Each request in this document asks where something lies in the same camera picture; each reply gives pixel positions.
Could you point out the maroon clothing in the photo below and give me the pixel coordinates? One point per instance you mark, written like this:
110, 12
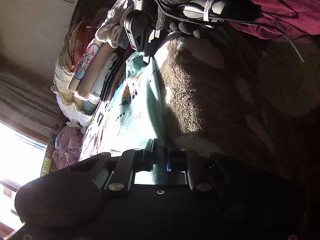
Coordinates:
275, 2

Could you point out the stack of folded clothes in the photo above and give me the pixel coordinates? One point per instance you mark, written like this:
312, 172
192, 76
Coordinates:
100, 75

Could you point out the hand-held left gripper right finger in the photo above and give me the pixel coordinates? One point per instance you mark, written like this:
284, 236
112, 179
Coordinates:
177, 160

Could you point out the window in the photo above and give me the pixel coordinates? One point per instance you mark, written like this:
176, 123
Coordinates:
15, 155

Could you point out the pile of cream quilts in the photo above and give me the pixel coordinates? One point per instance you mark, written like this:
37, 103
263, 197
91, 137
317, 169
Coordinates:
65, 80

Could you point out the grey brown curtain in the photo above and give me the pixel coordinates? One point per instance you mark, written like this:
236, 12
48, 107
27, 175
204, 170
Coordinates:
25, 100

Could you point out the person's right hand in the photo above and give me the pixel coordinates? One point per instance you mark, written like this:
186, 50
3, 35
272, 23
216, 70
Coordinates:
170, 5

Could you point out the folded white cloth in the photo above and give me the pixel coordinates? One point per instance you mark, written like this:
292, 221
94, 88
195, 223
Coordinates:
110, 27

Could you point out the purple quilt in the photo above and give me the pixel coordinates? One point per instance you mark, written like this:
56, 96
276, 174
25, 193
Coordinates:
67, 145

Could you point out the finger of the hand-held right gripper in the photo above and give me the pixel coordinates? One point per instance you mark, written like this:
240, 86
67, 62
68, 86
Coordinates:
146, 57

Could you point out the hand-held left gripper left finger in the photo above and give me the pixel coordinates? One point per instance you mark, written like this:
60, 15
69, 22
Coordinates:
150, 155

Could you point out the colourful alphabet foam mat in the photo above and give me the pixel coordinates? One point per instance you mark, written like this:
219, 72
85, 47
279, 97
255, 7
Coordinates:
50, 152

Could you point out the teal animal print pants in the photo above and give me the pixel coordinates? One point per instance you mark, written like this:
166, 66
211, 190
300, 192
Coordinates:
140, 112

